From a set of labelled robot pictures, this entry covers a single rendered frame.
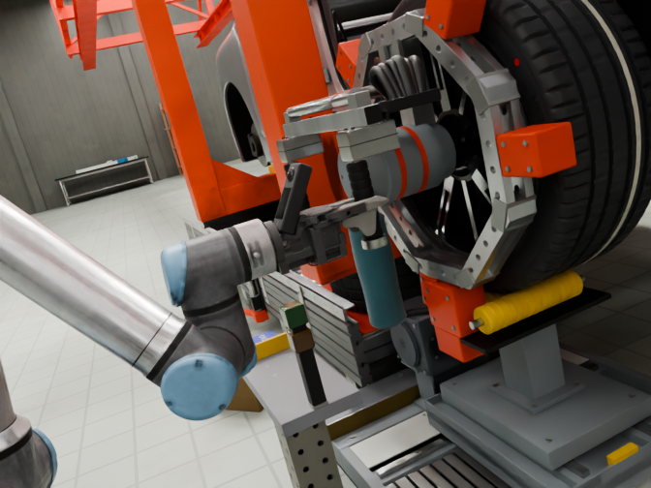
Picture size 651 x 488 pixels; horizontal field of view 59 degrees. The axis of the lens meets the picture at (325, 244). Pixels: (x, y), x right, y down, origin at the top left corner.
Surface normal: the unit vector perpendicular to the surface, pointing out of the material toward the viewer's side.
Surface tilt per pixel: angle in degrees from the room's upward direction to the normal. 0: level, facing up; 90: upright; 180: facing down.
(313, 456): 90
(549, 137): 90
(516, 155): 90
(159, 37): 90
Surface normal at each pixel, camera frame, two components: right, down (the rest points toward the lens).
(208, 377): 0.09, 0.24
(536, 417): -0.24, -0.94
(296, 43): 0.37, 0.13
